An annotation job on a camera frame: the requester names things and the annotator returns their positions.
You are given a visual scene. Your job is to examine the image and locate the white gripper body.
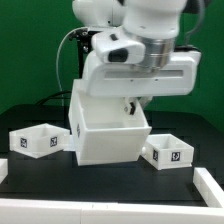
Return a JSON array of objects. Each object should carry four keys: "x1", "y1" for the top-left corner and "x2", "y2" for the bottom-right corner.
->
[{"x1": 80, "y1": 30, "x2": 201, "y2": 97}]

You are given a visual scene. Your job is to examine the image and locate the large white drawer housing box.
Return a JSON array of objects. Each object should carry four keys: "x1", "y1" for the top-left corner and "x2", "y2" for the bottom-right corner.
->
[{"x1": 69, "y1": 80, "x2": 151, "y2": 166}]

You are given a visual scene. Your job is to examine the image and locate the small white drawer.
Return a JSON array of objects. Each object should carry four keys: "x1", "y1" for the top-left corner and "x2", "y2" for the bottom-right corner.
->
[
  {"x1": 141, "y1": 134, "x2": 194, "y2": 170},
  {"x1": 9, "y1": 123, "x2": 70, "y2": 159}
]

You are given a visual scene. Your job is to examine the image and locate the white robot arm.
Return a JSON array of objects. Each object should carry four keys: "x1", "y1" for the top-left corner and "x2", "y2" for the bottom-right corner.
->
[{"x1": 72, "y1": 0, "x2": 201, "y2": 115}]

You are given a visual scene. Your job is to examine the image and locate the white marker sheet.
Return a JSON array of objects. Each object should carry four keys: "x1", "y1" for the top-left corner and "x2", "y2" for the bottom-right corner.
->
[{"x1": 64, "y1": 136, "x2": 75, "y2": 152}]

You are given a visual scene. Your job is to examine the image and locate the black camera on stand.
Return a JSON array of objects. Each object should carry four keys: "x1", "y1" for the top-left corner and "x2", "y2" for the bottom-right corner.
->
[{"x1": 69, "y1": 27, "x2": 96, "y2": 77}]

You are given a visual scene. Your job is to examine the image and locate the grey cable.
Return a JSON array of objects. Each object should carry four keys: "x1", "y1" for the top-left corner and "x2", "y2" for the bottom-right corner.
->
[{"x1": 55, "y1": 27, "x2": 83, "y2": 108}]

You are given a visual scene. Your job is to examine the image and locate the black cables on table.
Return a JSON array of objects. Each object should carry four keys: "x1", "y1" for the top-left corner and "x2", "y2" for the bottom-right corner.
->
[{"x1": 35, "y1": 89, "x2": 73, "y2": 107}]

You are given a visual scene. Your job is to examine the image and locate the white right rail piece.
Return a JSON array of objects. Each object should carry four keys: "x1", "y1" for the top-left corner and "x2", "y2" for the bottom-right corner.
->
[{"x1": 193, "y1": 167, "x2": 224, "y2": 209}]

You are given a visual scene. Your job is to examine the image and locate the white rail piece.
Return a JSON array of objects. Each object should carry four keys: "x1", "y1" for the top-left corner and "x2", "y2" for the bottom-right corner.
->
[
  {"x1": 0, "y1": 159, "x2": 8, "y2": 184},
  {"x1": 193, "y1": 167, "x2": 224, "y2": 209}
]

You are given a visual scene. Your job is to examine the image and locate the white left rail piece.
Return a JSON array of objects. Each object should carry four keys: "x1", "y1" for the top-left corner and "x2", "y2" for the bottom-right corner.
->
[{"x1": 0, "y1": 159, "x2": 8, "y2": 184}]

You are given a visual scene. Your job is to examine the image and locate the white front rail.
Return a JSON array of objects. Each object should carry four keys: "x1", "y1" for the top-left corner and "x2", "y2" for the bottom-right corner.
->
[{"x1": 0, "y1": 199, "x2": 224, "y2": 224}]

